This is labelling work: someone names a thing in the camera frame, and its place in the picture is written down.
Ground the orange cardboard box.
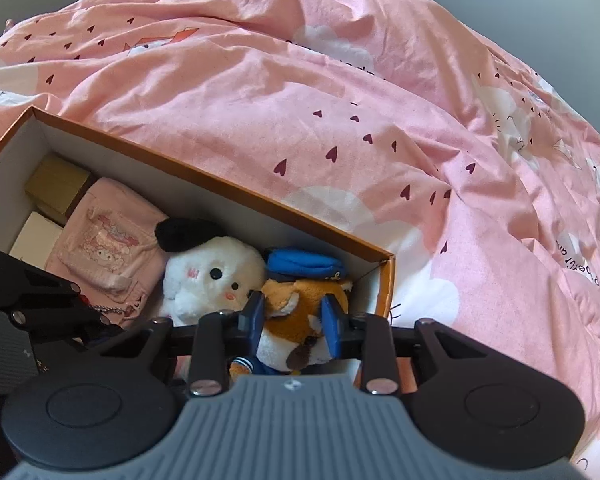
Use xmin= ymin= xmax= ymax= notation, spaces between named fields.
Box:
xmin=0 ymin=105 xmax=397 ymax=376

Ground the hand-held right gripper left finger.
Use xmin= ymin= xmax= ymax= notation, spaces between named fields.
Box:
xmin=97 ymin=291 xmax=267 ymax=400

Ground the pink cloth pouch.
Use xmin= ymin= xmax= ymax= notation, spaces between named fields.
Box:
xmin=45 ymin=177 xmax=168 ymax=331

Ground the brown box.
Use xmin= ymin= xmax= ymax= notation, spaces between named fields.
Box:
xmin=32 ymin=199 xmax=78 ymax=227

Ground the white black plush dog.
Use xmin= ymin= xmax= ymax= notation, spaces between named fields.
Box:
xmin=154 ymin=217 xmax=268 ymax=326

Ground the pink printed blanket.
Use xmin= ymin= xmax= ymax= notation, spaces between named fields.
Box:
xmin=0 ymin=0 xmax=600 ymax=480

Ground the yellow box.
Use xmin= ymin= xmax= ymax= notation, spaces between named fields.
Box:
xmin=24 ymin=154 xmax=92 ymax=211

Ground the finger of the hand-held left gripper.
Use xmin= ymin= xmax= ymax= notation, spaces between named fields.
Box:
xmin=0 ymin=242 xmax=112 ymax=347

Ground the long white box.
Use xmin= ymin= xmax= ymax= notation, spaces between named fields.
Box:
xmin=9 ymin=211 xmax=65 ymax=267

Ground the orange plush toy blue hat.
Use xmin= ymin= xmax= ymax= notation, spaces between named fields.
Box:
xmin=229 ymin=246 xmax=355 ymax=376

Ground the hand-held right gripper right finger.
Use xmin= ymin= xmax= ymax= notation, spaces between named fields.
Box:
xmin=321 ymin=295 xmax=485 ymax=396

